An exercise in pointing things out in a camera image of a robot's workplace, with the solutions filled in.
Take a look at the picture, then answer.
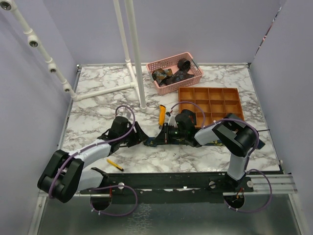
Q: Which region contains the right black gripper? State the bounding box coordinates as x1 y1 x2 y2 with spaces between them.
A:
153 123 187 144

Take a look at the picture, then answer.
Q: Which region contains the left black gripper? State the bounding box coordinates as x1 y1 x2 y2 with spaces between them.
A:
119 121 149 147

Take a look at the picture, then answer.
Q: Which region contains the blue yellow floral tie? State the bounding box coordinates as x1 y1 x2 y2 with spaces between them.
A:
143 136 266 150

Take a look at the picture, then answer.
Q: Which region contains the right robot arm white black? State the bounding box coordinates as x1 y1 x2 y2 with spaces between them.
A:
146 110 259 191

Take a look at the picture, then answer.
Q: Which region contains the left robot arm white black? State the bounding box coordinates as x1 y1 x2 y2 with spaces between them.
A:
37 116 149 203

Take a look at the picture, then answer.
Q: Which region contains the orange utility knife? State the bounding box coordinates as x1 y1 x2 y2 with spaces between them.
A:
158 105 166 129

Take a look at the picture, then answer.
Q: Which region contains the rolled dark red-patterned tie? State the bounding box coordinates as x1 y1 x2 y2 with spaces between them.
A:
181 109 197 126

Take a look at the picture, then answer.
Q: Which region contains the yellow black pencil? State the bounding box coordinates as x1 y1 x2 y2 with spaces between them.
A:
107 159 124 172

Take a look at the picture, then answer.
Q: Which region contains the orange compartment tray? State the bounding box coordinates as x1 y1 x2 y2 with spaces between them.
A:
178 87 244 129

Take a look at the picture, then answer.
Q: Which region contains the dark orange-patterned tie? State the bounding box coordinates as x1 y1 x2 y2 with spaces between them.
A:
152 69 173 87

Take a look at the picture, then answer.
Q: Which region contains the dark blue-patterned tie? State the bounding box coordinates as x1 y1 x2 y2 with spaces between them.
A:
165 70 195 85

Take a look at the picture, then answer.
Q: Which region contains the pink plastic basket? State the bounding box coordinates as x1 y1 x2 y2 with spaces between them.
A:
146 52 203 95

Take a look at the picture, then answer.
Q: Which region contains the rolled brown tie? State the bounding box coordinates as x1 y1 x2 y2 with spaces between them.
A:
177 58 191 72

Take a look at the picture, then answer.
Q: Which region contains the white pvc pipe rack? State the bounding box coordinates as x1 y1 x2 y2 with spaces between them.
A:
0 0 147 112

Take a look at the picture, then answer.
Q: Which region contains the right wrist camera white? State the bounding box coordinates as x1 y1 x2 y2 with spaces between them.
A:
168 114 177 127

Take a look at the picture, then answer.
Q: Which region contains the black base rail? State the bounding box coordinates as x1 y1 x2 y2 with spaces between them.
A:
80 172 253 204

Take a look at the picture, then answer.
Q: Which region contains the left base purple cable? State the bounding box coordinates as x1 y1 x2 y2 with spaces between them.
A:
89 185 138 218

